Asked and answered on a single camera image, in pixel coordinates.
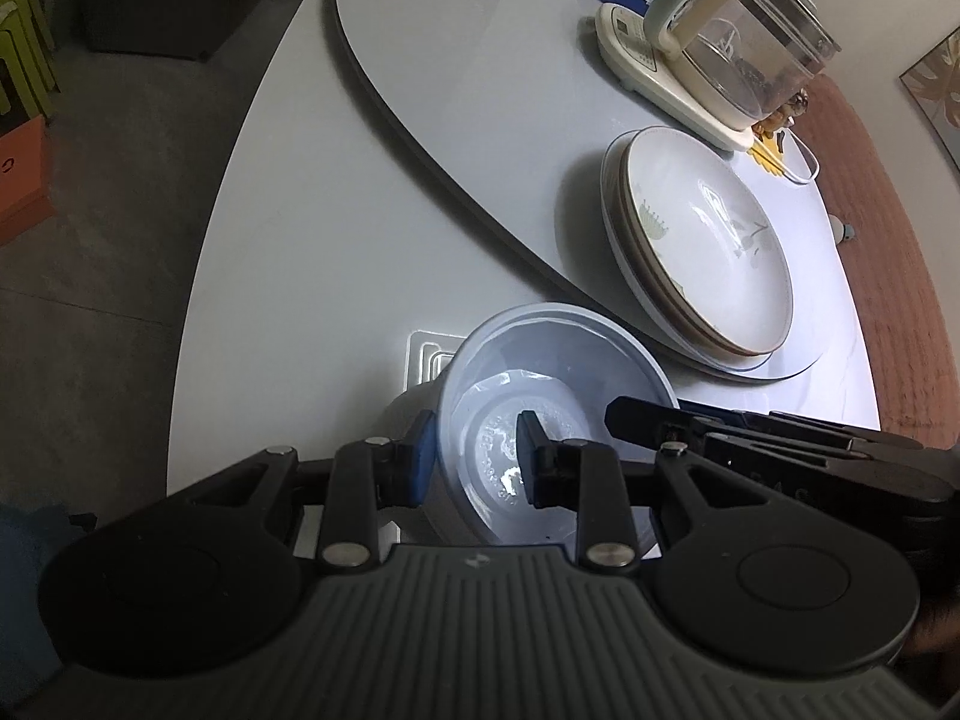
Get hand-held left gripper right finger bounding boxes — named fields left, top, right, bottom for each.
left=515, top=410, right=760, bottom=569

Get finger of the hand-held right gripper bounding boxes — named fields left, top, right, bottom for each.
left=605, top=394, right=755, bottom=467
left=679, top=400, right=925, bottom=452

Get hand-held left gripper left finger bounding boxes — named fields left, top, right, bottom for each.
left=169, top=410, right=438, bottom=568

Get clear plastic bowl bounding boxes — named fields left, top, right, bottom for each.
left=441, top=302, right=680, bottom=545

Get white square plastic lid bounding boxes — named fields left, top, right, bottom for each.
left=403, top=328, right=461, bottom=392

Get brown textured chair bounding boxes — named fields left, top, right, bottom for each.
left=787, top=75, right=960, bottom=452

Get pale blue rimmed plate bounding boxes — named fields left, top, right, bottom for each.
left=601, top=129, right=781, bottom=365

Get yellow scalloped coaster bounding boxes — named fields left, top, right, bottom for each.
left=750, top=130, right=790, bottom=175

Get brown ornament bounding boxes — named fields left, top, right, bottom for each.
left=753, top=88, right=813, bottom=138

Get cream kettle base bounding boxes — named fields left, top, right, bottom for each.
left=596, top=4, right=755, bottom=153

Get glass kettle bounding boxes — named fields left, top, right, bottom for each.
left=643, top=0, right=843, bottom=122

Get orange box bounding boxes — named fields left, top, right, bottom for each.
left=0, top=116, right=56, bottom=245

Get yellow-green chairs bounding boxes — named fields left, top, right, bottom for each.
left=0, top=0, right=60, bottom=125

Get white cable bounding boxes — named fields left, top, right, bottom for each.
left=757, top=127, right=825, bottom=185

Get framed wall picture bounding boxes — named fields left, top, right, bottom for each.
left=898, top=34, right=960, bottom=170

